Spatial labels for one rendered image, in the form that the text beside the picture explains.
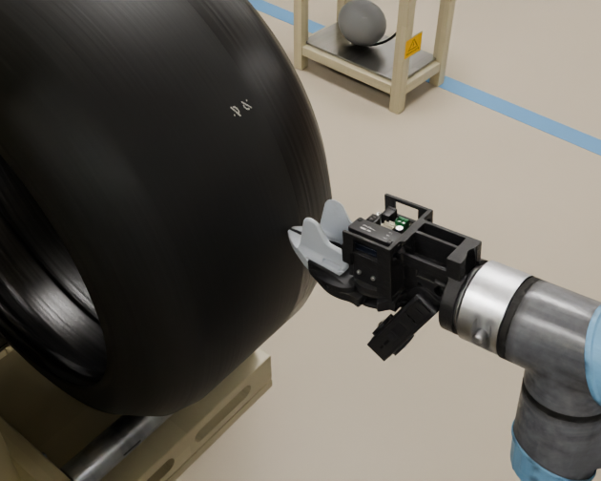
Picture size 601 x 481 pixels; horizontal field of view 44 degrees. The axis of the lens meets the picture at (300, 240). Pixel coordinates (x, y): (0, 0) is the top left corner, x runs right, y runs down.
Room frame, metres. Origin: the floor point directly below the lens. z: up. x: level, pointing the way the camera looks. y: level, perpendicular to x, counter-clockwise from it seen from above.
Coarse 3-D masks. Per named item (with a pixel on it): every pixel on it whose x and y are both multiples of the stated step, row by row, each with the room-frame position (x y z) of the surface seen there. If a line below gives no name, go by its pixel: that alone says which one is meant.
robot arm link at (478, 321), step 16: (480, 272) 0.45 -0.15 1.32; (496, 272) 0.45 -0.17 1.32; (512, 272) 0.45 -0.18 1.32; (464, 288) 0.44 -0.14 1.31; (480, 288) 0.43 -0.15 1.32; (496, 288) 0.43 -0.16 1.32; (512, 288) 0.43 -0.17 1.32; (464, 304) 0.43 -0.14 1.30; (480, 304) 0.42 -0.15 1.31; (496, 304) 0.42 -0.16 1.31; (464, 320) 0.42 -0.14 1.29; (480, 320) 0.41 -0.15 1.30; (496, 320) 0.41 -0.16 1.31; (464, 336) 0.42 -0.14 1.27; (480, 336) 0.40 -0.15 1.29; (496, 336) 0.40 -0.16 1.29; (496, 352) 0.40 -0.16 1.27
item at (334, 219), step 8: (328, 200) 0.58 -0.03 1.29; (336, 200) 0.57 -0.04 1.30; (328, 208) 0.58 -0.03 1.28; (336, 208) 0.57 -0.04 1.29; (328, 216) 0.57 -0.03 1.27; (336, 216) 0.57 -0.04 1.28; (344, 216) 0.56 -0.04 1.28; (320, 224) 0.58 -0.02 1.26; (328, 224) 0.57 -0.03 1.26; (336, 224) 0.57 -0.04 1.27; (344, 224) 0.56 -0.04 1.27; (328, 232) 0.57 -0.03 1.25; (336, 232) 0.57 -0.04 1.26; (336, 240) 0.56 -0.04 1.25
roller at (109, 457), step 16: (128, 416) 0.57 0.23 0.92; (144, 416) 0.58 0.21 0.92; (160, 416) 0.58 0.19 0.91; (112, 432) 0.55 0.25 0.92; (128, 432) 0.55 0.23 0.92; (144, 432) 0.56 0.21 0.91; (96, 448) 0.53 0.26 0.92; (112, 448) 0.53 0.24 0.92; (128, 448) 0.54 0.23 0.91; (80, 464) 0.50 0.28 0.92; (96, 464) 0.51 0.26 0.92; (112, 464) 0.52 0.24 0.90; (80, 480) 0.49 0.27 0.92; (96, 480) 0.49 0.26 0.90
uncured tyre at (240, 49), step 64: (0, 0) 0.63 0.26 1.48; (64, 0) 0.64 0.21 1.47; (128, 0) 0.67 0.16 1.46; (192, 0) 0.70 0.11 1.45; (0, 64) 0.58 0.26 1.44; (64, 64) 0.58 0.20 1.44; (128, 64) 0.60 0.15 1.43; (192, 64) 0.63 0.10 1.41; (256, 64) 0.67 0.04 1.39; (0, 128) 0.56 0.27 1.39; (64, 128) 0.54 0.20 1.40; (128, 128) 0.55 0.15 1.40; (192, 128) 0.58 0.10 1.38; (256, 128) 0.62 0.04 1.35; (0, 192) 0.89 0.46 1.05; (64, 192) 0.51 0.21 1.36; (128, 192) 0.51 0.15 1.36; (192, 192) 0.53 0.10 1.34; (256, 192) 0.58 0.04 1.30; (320, 192) 0.64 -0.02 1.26; (0, 256) 0.82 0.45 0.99; (64, 256) 0.85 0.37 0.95; (128, 256) 0.49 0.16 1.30; (192, 256) 0.50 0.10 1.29; (256, 256) 0.55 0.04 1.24; (0, 320) 0.68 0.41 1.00; (64, 320) 0.75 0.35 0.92; (128, 320) 0.48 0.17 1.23; (192, 320) 0.48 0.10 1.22; (256, 320) 0.54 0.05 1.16; (64, 384) 0.58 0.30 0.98; (128, 384) 0.49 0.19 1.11; (192, 384) 0.48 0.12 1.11
